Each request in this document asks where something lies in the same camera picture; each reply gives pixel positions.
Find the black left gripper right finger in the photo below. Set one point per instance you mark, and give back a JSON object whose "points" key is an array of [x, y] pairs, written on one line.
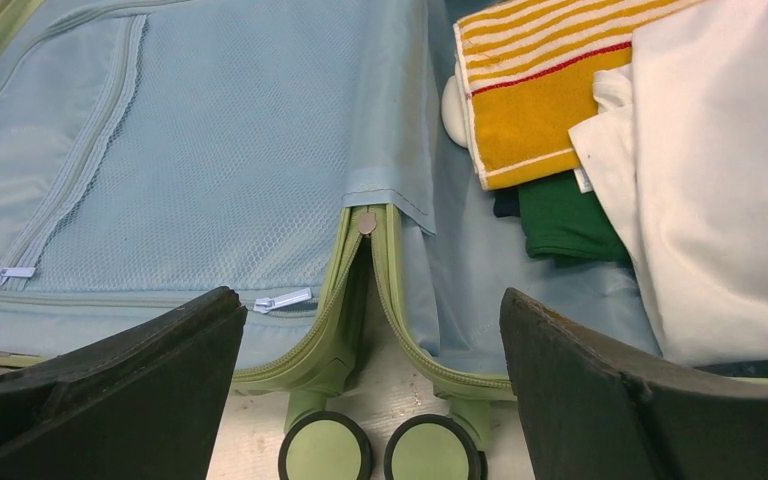
{"points": [[592, 407]]}

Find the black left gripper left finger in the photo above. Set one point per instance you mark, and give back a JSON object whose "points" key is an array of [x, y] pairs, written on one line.
{"points": [[145, 403]]}

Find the green shirt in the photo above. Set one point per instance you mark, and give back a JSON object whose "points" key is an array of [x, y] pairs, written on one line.
{"points": [[562, 222]]}

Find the navy blue shirt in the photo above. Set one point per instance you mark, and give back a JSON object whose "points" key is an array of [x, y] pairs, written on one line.
{"points": [[506, 203]]}

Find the white cloth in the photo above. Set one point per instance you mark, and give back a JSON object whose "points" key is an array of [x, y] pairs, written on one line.
{"points": [[678, 158]]}

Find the yellow striped towel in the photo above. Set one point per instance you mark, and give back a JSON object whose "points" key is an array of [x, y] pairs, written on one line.
{"points": [[525, 71]]}

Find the middle right suitcase wheel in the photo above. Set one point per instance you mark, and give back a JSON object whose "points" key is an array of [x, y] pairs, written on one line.
{"points": [[433, 447]]}

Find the suitcase wheel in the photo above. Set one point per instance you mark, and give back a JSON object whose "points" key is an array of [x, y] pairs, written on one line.
{"points": [[325, 445], [433, 447]]}

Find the middle left suitcase wheel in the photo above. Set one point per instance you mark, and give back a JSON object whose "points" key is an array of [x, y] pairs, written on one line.
{"points": [[325, 445]]}

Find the green suitcase with blue lining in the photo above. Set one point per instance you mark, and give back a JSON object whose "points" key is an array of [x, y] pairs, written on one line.
{"points": [[151, 151]]}

